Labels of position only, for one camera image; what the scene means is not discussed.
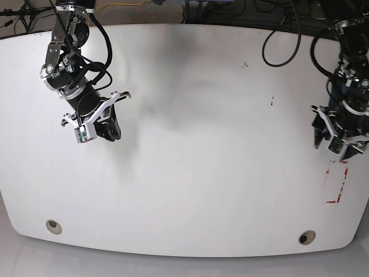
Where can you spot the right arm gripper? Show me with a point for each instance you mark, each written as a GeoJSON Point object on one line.
{"type": "Point", "coordinates": [89, 106]}

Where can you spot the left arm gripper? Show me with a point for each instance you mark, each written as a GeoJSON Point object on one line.
{"type": "Point", "coordinates": [345, 123]}

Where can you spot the dark blue printed T-shirt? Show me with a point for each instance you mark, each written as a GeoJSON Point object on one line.
{"type": "Point", "coordinates": [334, 87]}

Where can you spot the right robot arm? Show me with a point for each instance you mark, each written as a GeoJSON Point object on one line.
{"type": "Point", "coordinates": [74, 77]}

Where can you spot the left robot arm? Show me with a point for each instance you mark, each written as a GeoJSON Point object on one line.
{"type": "Point", "coordinates": [345, 21]}

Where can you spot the red tape rectangle marking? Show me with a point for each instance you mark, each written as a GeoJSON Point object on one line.
{"type": "Point", "coordinates": [334, 181]}

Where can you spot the black tripod stand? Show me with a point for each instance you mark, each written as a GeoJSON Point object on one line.
{"type": "Point", "coordinates": [26, 14]}

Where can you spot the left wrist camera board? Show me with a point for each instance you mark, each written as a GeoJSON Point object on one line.
{"type": "Point", "coordinates": [337, 146]}

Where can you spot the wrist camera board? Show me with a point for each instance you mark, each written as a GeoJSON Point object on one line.
{"type": "Point", "coordinates": [337, 146]}
{"type": "Point", "coordinates": [85, 133]}

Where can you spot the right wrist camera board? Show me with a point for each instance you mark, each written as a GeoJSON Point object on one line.
{"type": "Point", "coordinates": [85, 133]}

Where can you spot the right table cable grommet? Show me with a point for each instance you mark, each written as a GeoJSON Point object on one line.
{"type": "Point", "coordinates": [307, 237]}

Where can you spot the table cable grommet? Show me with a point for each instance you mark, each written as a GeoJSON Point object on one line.
{"type": "Point", "coordinates": [307, 237]}
{"type": "Point", "coordinates": [53, 227]}

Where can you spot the left table cable grommet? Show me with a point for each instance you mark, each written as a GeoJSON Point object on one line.
{"type": "Point", "coordinates": [53, 227]}

